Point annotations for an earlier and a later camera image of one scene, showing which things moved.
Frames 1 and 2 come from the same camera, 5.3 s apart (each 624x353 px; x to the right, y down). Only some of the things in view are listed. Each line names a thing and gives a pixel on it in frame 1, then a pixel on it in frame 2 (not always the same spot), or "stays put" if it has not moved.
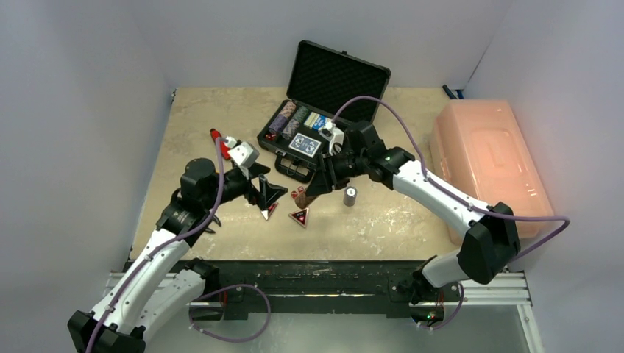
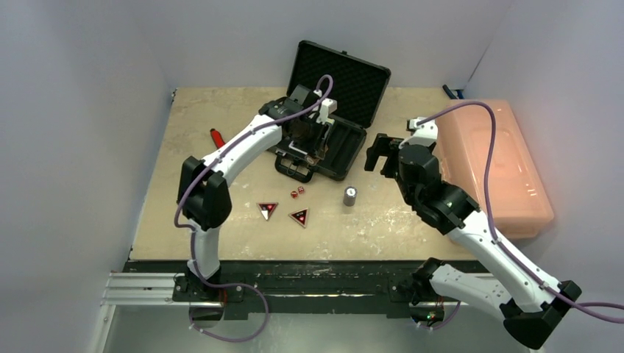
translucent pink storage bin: (480, 154) stays put
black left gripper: (268, 192) to (318, 142)
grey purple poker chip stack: (349, 195) stays put
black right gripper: (327, 174) to (383, 154)
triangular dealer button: (301, 216) stays put
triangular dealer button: (267, 212) stays put
